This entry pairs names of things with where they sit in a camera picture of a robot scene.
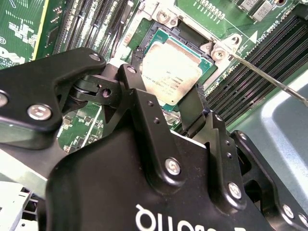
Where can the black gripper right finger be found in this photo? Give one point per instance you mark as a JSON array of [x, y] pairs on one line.
[[223, 168]]

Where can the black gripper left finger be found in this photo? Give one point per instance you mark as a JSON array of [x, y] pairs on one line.
[[36, 84]]

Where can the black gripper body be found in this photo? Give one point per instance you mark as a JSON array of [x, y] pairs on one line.
[[120, 192]]

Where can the CPU with silver top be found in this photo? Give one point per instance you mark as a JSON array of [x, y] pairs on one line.
[[170, 69]]

